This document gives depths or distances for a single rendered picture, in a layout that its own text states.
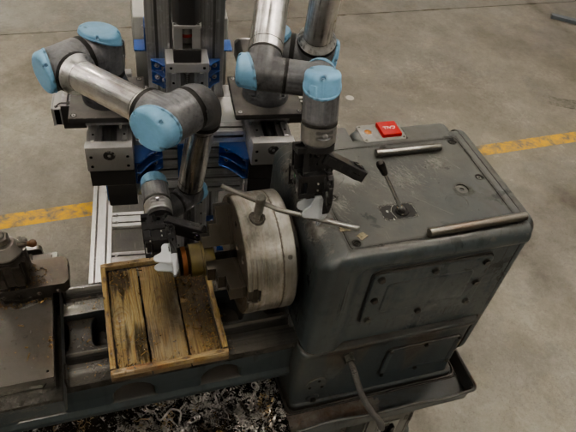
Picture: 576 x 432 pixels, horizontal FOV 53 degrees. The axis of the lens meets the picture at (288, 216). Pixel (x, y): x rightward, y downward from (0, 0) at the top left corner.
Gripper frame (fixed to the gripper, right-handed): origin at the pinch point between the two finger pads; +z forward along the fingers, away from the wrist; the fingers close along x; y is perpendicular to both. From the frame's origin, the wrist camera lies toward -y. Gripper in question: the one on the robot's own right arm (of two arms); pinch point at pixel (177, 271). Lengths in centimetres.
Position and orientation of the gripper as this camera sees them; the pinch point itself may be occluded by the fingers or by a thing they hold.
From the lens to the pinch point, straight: 148.2
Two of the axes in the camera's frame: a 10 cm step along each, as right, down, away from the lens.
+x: 1.1, -7.0, -7.1
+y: -9.6, 1.2, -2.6
